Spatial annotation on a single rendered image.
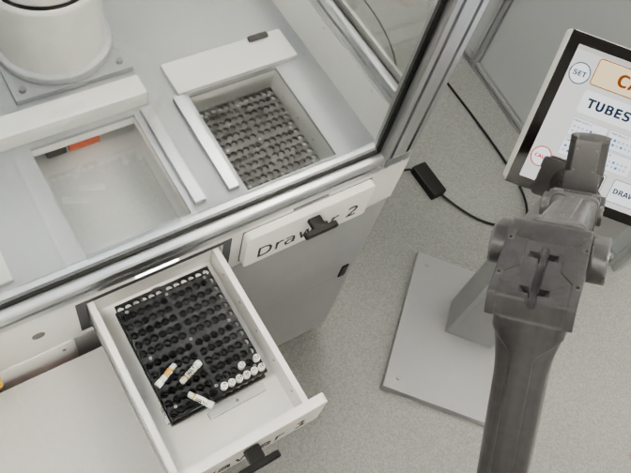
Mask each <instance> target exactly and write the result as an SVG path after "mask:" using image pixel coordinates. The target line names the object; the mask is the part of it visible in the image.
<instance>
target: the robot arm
mask: <svg viewBox="0 0 631 473"><path fill-rule="evenodd" d="M610 141H611V138H609V137H607V136H605V135H600V134H595V133H588V132H574V133H572V134H571V139H570V145H569V149H568V154H567V159H566V160H564V159H562V158H560V157H557V156H554V155H550V156H545V157H544V158H543V161H542V163H541V168H540V170H539V172H538V174H537V177H536V178H535V180H533V182H532V184H531V192H532V193H534V194H537V195H540V196H542V199H541V204H540V208H539V214H538V215H532V216H530V217H528V218H527V219H526V220H525V219H520V218H513V219H512V220H511V219H506V218H502V219H501V220H499V221H498V222H496V223H495V225H494V227H493V230H491V237H490V240H489V245H488V251H487V257H486V259H487V262H491V263H496V267H495V270H494V273H493V275H492V278H491V281H490V284H489V286H488V288H487V292H486V299H485V309H484V312H485V313H491V314H493V318H492V325H493V328H494V335H495V362H494V371H493V376H492V382H491V388H490V393H489V399H488V405H487V410H486V416H485V427H484V432H483V437H482V443H481V448H480V454H479V460H478V465H477V471H476V473H529V472H530V467H531V458H532V455H533V450H534V445H535V440H536V436H537V431H538V426H539V421H540V417H541V412H542V408H543V403H544V399H545V394H546V385H547V380H548V376H549V372H550V368H551V365H552V362H553V359H554V357H555V355H556V352H557V351H558V349H559V347H560V345H561V343H562V342H563V341H564V339H565V336H566V334H567V332H570V333H572V332H573V327H574V324H575V320H576V316H577V309H578V305H579V302H580V298H581V294H582V290H583V285H584V282H588V283H593V284H597V285H602V286H603V285H604V283H605V277H606V273H607V268H608V260H609V257H610V256H611V247H612V239H613V238H611V237H606V236H597V235H595V232H594V228H595V226H596V227H600V225H601V220H602V218H603V212H604V210H605V209H604V207H605V203H606V199H607V197H602V195H601V194H600V192H599V189H600V187H601V185H602V183H603V181H604V172H605V168H606V163H607V158H608V151H609V146H610ZM585 278H586V280H585Z"/></svg>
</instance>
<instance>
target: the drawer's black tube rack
mask: <svg viewBox="0 0 631 473"><path fill-rule="evenodd" d="M204 270H207V271H208V274H207V273H205V274H203V271H204ZM198 273H199V274H201V276H198V277H195V275H196V274H198ZM190 277H194V279H192V280H188V279H189V278H190ZM210 279H212V280H213V282H211V280H210ZM183 280H185V281H186V282H185V283H181V281H183ZM175 283H179V285H178V286H176V287H174V284H175ZM168 286H171V287H172V288H171V289H169V290H166V288H167V287H168ZM214 286H216V287H218V290H217V291H216V289H215V287H214ZM158 291H162V293H160V294H158V295H156V293H157V292H158ZM151 294H152V295H154V297H152V298H149V297H148V296H149V295H151ZM219 295H222V296H223V298H220V296H219ZM142 298H147V299H146V300H144V301H141V299H142ZM134 301H139V302H140V303H137V304H135V305H133V302H134ZM224 303H226V304H227V307H225V305H224ZM128 304H130V305H131V307H129V308H127V309H126V308H125V307H126V305H128ZM119 308H123V309H124V310H123V311H120V312H118V311H117V310H118V309H119ZM115 311H116V314H115V316H116V318H117V320H118V322H119V324H120V326H121V327H122V329H123V331H124V333H125V335H126V337H127V339H128V341H129V343H130V344H131V347H132V349H133V351H134V353H135V355H136V357H137V358H138V360H139V362H140V364H141V366H142V368H143V370H144V372H145V374H146V377H147V379H148V381H149V383H150V385H151V387H152V388H153V390H154V392H155V394H156V396H157V398H158V400H159V402H160V404H161V406H162V408H163V410H164V412H165V414H166V416H167V418H168V419H169V421H170V423H171V425H172V427H174V426H175V425H177V424H179V423H181V422H182V421H184V420H187V419H189V418H190V417H192V416H194V415H196V414H198V413H200V412H202V411H204V410H205V409H207V408H208V407H206V406H205V405H203V406H201V407H199V408H197V409H195V410H194V411H193V412H191V413H189V414H187V415H185V416H183V417H181V418H179V419H177V420H175V421H172V420H171V418H170V417H169V415H168V413H167V411H168V410H170V409H172V408H173V407H174V408H177V406H178V405H179V404H182V403H184V402H186V401H188V400H190V398H188V397H187V395H188V393H189V391H191V392H193V393H195V394H200V393H202V392H204V391H206V390H208V389H211V388H213V387H217V389H218V385H219V384H221V383H222V382H223V381H225V380H227V379H229V378H231V377H233V376H235V375H237V374H240V373H242V372H244V371H246V370H248V369H249V368H251V367H253V366H254V367H256V364H258V363H260V362H262V360H261V359H260V360H259V361H258V362H253V356H254V354H257V352H256V350H255V349H254V346H253V345H252V343H251V341H250V339H249V338H248V336H247V334H246V332H245V331H244V329H243V327H242V325H241V324H240V322H239V320H238V319H237V317H236V315H235V314H234V312H233V310H232V308H231V307H230V305H229V303H228V301H227V300H226V298H225V296H224V295H223V292H222V290H221V289H220V287H219V285H218V284H217V283H216V281H215V279H214V277H213V276H212V274H211V272H210V271H209V269H208V266H206V267H202V268H200V269H198V270H196V271H194V272H192V273H190V274H188V275H185V276H183V277H181V278H179V279H176V280H174V281H172V282H169V283H167V284H165V285H162V286H160V287H158V288H156V289H153V290H151V291H149V292H147V293H144V294H142V295H141V296H139V297H136V298H133V299H130V300H128V301H126V302H124V303H121V304H119V305H117V306H115ZM229 312H231V313H232V316H231V315H230V313H229ZM235 322H237V323H238V324H239V326H238V327H237V325H236V324H235ZM241 331H243V333H244V334H243V335H241V333H240V332H241ZM245 340H248V342H249V343H248V344H247V343H246V342H245ZM250 348H252V349H253V350H254V352H253V353H252V351H251V349H250ZM198 359H199V360H200V361H201V362H202V363H203V365H202V366H201V367H200V368H199V369H198V370H197V371H196V372H195V373H194V374H193V375H192V376H191V378H190V379H189V380H188V381H187V382H186V383H185V384H184V385H183V384H181V383H180V382H179V379H180V378H181V377H182V376H183V375H184V374H185V373H186V372H187V371H188V370H189V369H190V368H191V367H192V365H193V364H194V363H195V362H196V361H197V360H198ZM240 361H243V362H245V364H246V365H245V368H244V369H243V370H240V369H239V368H238V365H239V362H240ZM173 362H174V363H175V364H176V365H177V367H176V369H175V370H174V371H173V373H172V374H171V375H170V376H169V377H168V379H167V380H166V381H165V382H164V384H163V386H162V387H161V388H160V389H159V388H157V387H156V386H155V385H154V384H155V382H156V381H157V380H158V379H159V378H160V377H161V376H162V374H163V373H164V372H165V371H166V370H167V368H168V367H169V366H170V365H171V364H172V363H173ZM251 364H252V365H251ZM265 377H266V376H265V375H264V374H262V375H261V376H258V377H257V378H255V379H254V380H251V381H249V382H248V383H247V384H244V385H242V386H240V387H239V388H237V389H233V391H231V392H228V393H226V394H225V395H224V396H221V397H219V398H217V399H215V400H213V402H215V404H217V403H219V402H220V401H222V400H224V399H226V398H228V397H230V396H232V395H234V394H236V393H237V392H239V391H241V390H243V389H246V388H248V387H250V386H251V385H252V384H254V383H256V382H258V381H260V380H262V379H264V378H265ZM218 390H219V389H218ZM219 392H220V391H219Z"/></svg>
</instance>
